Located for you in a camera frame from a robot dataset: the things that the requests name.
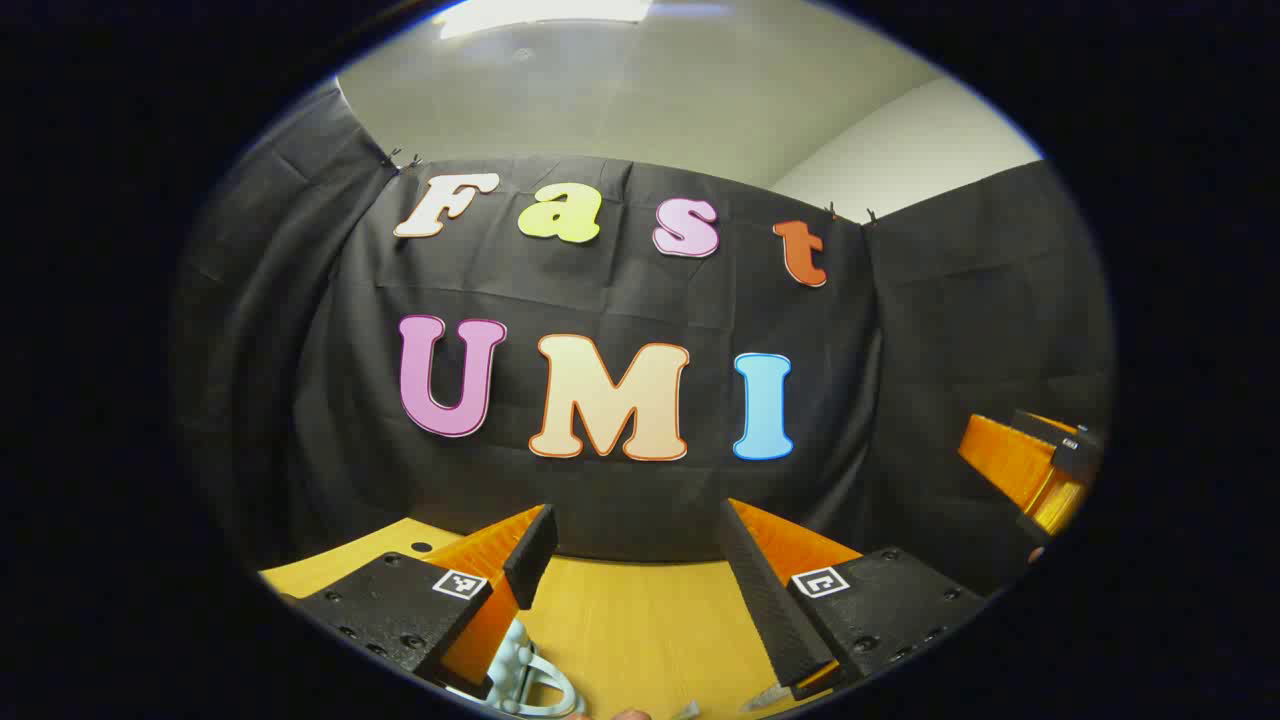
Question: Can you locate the black backdrop cloth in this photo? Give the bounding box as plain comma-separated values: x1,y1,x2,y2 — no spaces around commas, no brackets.
170,80,1116,601

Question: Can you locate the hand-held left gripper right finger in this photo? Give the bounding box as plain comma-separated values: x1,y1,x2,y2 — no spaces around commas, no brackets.
716,497,991,701

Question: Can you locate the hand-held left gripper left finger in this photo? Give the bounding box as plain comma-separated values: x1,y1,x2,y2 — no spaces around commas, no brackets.
285,503,559,701

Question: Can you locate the ceiling light panel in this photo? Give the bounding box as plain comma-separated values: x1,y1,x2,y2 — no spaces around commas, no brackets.
435,0,656,41

